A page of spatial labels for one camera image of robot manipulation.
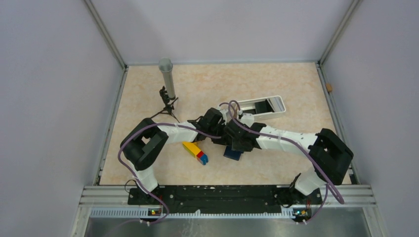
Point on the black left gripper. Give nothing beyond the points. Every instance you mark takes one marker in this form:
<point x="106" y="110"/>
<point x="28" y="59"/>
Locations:
<point x="221" y="141"/>

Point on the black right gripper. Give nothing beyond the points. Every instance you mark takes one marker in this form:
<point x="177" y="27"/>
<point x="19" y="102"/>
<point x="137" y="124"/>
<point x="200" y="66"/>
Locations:
<point x="236" y="146"/>

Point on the dark blue card holder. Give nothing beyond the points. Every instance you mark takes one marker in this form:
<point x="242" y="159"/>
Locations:
<point x="232" y="154"/>

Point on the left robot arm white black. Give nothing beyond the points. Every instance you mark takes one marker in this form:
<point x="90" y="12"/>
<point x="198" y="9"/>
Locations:
<point x="141" y="147"/>

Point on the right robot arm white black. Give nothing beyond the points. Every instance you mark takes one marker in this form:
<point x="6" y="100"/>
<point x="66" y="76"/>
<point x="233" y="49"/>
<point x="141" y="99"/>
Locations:
<point x="329" y="155"/>

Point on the white card tray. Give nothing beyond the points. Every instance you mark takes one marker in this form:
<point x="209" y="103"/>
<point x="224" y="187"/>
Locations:
<point x="276" y="102"/>

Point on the black card in tray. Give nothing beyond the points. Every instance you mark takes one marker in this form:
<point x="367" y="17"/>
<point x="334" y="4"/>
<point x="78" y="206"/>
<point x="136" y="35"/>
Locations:
<point x="261" y="107"/>

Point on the red blue toy brick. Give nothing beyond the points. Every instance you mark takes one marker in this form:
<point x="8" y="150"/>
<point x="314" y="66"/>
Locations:
<point x="202" y="158"/>

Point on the yellow green toy brick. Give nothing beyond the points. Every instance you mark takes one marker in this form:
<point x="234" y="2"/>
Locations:
<point x="193" y="149"/>

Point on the black mini tripod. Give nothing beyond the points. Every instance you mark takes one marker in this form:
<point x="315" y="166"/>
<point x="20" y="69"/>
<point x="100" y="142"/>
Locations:
<point x="169" y="104"/>

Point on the grey microphone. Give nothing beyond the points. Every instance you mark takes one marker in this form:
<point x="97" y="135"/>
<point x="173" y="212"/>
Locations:
<point x="166" y="67"/>

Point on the small brown cork piece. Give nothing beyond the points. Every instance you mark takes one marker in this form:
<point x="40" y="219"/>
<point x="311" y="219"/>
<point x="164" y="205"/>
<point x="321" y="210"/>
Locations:
<point x="329" y="88"/>

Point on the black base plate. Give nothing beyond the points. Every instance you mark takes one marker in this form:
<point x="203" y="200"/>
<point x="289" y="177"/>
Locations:
<point x="224" y="199"/>

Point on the aluminium frame rail right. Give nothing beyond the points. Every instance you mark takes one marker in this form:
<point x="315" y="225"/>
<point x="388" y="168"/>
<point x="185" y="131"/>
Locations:
<point x="328" y="67"/>

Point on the aluminium frame rail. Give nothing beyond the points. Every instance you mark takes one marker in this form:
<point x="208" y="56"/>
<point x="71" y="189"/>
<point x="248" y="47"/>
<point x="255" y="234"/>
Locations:
<point x="328" y="67"/>
<point x="113" y="74"/>

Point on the aluminium frame rail left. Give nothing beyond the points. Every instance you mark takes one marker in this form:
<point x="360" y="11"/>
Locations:
<point x="113" y="74"/>

